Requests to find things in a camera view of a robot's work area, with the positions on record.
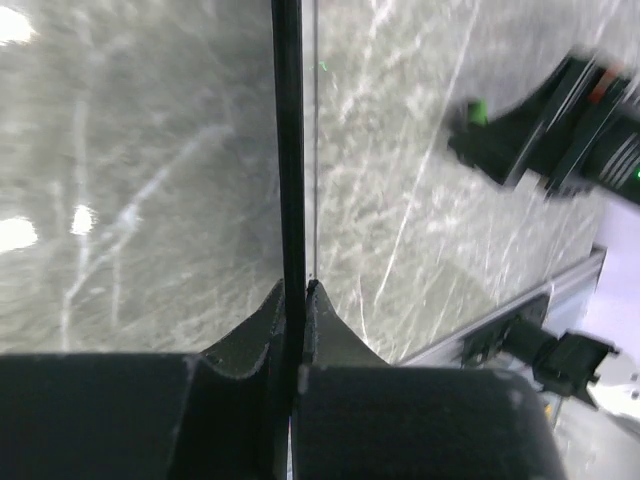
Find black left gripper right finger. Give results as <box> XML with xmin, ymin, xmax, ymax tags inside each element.
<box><xmin>292</xmin><ymin>281</ymin><xmax>566</xmax><ymax>479</ymax></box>

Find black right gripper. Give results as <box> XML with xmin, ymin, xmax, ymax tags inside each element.
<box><xmin>447</xmin><ymin>52</ymin><xmax>639</xmax><ymax>205</ymax></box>

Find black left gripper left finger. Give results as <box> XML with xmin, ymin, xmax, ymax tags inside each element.
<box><xmin>1</xmin><ymin>284</ymin><xmax>286</xmax><ymax>479</ymax></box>

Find green whiteboard eraser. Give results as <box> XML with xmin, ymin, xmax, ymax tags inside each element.
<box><xmin>464</xmin><ymin>99</ymin><xmax>488</xmax><ymax>126</ymax></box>

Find small black-framed whiteboard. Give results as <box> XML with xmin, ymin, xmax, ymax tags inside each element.
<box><xmin>271</xmin><ymin>1</ymin><xmax>324</xmax><ymax>479</ymax></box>

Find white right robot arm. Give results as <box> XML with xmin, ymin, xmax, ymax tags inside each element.
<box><xmin>448</xmin><ymin>51</ymin><xmax>639</xmax><ymax>408</ymax></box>

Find aluminium front rail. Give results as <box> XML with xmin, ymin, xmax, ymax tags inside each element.
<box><xmin>400</xmin><ymin>245</ymin><xmax>606</xmax><ymax>368</ymax></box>

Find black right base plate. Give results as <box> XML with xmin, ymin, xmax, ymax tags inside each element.
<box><xmin>460</xmin><ymin>293</ymin><xmax>550</xmax><ymax>368</ymax></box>

